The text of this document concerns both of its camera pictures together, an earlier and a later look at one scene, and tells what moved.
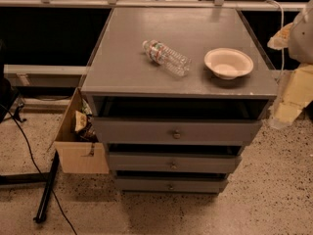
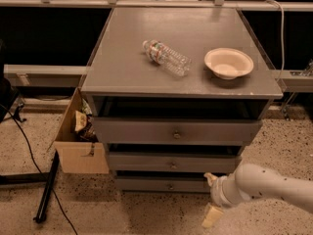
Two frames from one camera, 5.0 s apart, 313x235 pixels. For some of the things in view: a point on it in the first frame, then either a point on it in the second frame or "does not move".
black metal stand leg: (43, 205) does not move
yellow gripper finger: (295, 93) → (211, 216)
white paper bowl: (228, 63) does not move
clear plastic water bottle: (177, 63) does not move
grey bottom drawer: (171, 185) does not move
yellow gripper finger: (280, 40) → (210, 178)
